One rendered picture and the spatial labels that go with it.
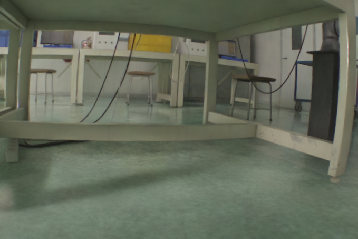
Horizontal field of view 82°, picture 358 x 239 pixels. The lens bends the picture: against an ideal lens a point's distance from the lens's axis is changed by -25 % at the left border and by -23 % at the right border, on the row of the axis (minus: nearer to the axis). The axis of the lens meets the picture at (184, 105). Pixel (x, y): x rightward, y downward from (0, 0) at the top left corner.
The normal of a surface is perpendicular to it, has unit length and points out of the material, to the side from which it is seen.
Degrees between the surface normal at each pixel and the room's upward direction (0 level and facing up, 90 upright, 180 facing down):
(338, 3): 90
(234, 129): 90
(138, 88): 90
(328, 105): 90
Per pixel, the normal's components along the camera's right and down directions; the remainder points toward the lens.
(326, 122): -0.95, -0.03
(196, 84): 0.37, 0.10
